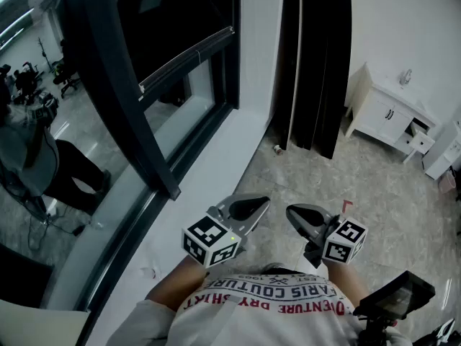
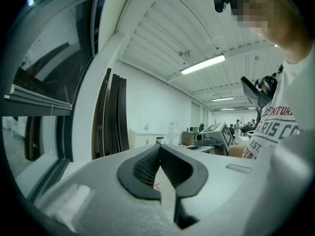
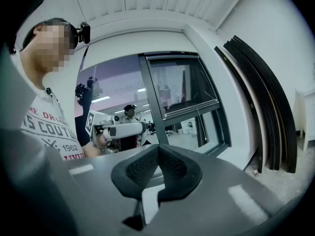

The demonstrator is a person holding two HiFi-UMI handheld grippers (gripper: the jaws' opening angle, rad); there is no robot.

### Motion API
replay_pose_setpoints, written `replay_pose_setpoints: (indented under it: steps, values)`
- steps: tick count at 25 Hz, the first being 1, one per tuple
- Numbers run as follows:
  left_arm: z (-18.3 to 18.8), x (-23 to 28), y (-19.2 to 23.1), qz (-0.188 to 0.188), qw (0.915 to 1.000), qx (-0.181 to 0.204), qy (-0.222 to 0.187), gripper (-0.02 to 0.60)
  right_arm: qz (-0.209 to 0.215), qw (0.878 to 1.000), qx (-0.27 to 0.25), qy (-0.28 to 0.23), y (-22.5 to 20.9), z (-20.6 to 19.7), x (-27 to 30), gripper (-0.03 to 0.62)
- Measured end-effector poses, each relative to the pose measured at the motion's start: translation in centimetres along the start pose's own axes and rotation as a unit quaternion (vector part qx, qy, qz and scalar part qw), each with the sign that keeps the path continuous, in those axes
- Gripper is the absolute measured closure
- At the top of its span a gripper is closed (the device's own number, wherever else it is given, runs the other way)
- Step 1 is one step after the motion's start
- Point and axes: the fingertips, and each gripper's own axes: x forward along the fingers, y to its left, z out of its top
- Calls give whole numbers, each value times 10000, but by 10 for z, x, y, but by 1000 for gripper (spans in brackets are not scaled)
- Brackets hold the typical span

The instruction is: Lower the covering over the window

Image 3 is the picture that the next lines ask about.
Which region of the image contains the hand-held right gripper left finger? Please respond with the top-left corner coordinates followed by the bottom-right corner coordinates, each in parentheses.
top-left (64, 143), bottom-right (161, 236)

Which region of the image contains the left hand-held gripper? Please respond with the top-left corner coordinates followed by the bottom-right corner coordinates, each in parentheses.
top-left (85, 110), bottom-right (148, 155)

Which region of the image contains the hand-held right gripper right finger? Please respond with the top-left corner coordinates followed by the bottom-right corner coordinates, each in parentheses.
top-left (144, 143), bottom-right (284, 236)

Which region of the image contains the grey roller blind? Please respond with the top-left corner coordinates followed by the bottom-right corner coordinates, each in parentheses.
top-left (80, 29), bottom-right (199, 72)

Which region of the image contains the person's left forearm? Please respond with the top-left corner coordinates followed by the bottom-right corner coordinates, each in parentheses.
top-left (81, 141), bottom-right (102, 157)

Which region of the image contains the person's left hand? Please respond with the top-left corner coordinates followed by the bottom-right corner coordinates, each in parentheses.
top-left (96, 132), bottom-right (112, 149)

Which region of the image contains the dark framed window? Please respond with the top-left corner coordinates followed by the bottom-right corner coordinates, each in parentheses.
top-left (75, 50), bottom-right (233, 157)

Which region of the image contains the grey insect screen bar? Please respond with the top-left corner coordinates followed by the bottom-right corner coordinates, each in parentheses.
top-left (162, 98), bottom-right (220, 119)

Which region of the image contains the person's white printed t-shirt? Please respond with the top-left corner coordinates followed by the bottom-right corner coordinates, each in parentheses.
top-left (9, 50), bottom-right (86, 161)

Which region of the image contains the dark brown curtain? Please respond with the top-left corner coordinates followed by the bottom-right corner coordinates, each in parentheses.
top-left (214, 34), bottom-right (298, 174)

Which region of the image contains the person's head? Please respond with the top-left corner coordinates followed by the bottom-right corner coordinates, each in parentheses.
top-left (19, 17), bottom-right (79, 90)

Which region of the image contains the white cabinet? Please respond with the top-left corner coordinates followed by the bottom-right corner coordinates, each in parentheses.
top-left (294, 88), bottom-right (315, 152)

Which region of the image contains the thin white pull cord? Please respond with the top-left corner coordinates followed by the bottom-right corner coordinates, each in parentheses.
top-left (196, 107), bottom-right (207, 140)

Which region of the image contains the grey neck strap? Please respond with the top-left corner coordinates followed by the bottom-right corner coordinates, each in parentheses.
top-left (45, 87), bottom-right (65, 123)

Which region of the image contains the black head camera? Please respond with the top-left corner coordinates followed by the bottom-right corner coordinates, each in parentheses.
top-left (65, 21), bottom-right (91, 45)

